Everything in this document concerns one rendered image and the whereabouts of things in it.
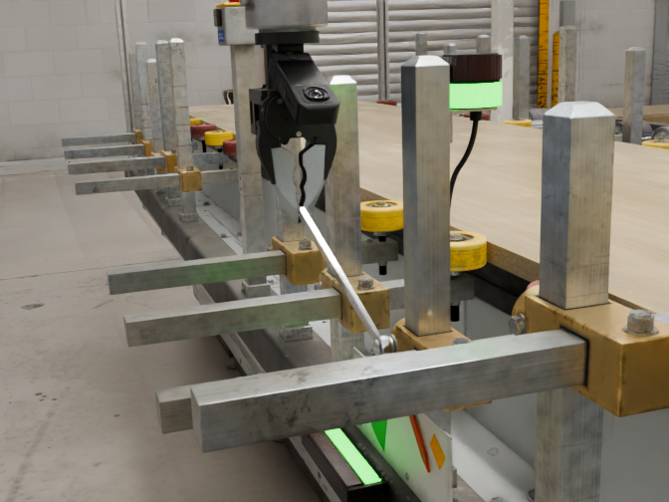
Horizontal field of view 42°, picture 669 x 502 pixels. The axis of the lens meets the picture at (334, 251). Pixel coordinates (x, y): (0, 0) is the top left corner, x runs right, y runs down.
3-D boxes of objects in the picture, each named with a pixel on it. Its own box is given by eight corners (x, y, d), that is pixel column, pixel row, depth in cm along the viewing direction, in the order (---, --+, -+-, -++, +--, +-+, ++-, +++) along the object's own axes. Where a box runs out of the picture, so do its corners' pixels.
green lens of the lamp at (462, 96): (456, 109, 80) (456, 85, 80) (428, 105, 86) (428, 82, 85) (514, 105, 82) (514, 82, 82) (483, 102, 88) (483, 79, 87)
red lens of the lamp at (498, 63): (456, 82, 80) (456, 57, 79) (428, 79, 85) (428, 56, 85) (514, 78, 82) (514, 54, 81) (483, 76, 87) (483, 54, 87)
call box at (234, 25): (226, 50, 147) (223, 2, 145) (218, 50, 154) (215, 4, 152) (266, 48, 149) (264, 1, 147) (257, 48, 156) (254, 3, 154)
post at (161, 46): (169, 211, 251) (155, 40, 240) (168, 209, 255) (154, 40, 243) (182, 209, 253) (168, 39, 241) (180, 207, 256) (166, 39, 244)
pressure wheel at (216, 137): (233, 167, 256) (230, 127, 253) (236, 170, 249) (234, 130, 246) (205, 168, 254) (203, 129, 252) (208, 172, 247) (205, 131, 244)
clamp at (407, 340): (444, 412, 80) (443, 361, 79) (388, 364, 92) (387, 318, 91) (498, 402, 82) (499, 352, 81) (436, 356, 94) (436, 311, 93)
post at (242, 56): (247, 298, 159) (232, 45, 149) (241, 291, 164) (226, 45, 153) (271, 295, 161) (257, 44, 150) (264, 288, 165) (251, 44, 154)
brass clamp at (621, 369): (610, 420, 54) (613, 345, 53) (502, 352, 67) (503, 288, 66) (691, 404, 56) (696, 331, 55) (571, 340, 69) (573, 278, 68)
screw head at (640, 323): (636, 338, 54) (637, 320, 54) (615, 328, 56) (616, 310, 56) (665, 333, 55) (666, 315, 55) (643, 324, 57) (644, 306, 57)
